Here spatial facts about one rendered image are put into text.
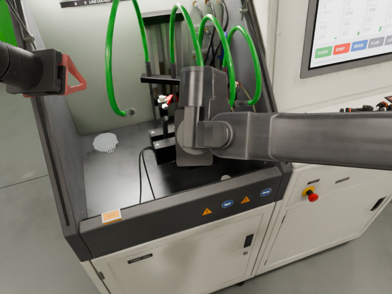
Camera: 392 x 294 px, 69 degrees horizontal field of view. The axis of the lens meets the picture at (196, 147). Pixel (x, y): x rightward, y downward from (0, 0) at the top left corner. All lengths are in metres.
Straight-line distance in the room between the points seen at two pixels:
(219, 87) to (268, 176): 0.56
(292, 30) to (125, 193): 0.77
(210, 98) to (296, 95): 0.73
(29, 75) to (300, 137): 0.39
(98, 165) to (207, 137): 0.83
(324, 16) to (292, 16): 0.12
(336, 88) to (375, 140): 0.91
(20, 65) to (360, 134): 0.44
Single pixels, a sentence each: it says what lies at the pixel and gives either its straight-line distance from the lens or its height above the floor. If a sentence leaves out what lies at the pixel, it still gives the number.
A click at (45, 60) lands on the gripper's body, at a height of 1.43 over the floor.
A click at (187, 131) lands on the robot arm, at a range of 0.41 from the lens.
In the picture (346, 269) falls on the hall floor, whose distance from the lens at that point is 1.97.
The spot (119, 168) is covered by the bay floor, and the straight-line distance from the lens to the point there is 1.12.
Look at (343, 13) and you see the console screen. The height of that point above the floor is 1.30.
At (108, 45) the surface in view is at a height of 1.37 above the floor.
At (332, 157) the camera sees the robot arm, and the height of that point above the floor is 1.44.
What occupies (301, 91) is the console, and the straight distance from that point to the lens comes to 1.11.
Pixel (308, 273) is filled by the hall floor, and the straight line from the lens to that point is 1.88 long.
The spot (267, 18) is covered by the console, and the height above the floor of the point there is 1.31.
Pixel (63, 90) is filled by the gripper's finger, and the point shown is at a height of 1.39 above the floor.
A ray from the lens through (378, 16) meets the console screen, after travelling 1.23.
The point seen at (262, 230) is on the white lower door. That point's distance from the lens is 1.22.
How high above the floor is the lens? 1.65
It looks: 45 degrees down
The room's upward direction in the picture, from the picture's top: straight up
